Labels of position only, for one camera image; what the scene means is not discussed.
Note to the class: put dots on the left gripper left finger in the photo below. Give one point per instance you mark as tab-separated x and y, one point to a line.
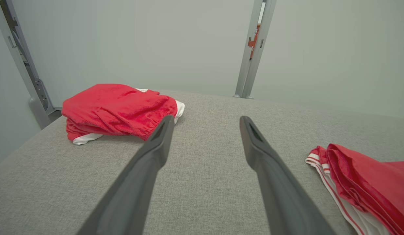
136	182

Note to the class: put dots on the small red orange bracket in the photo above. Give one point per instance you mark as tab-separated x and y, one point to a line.
253	42

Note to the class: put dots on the red shorts white trim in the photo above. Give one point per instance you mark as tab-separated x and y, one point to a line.
117	107

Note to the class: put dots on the grey partition post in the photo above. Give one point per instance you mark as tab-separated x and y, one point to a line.
38	107
250	75

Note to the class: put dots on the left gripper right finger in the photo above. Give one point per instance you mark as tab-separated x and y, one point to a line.
277	189

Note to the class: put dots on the red basketball jersey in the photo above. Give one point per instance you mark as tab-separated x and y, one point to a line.
378	186

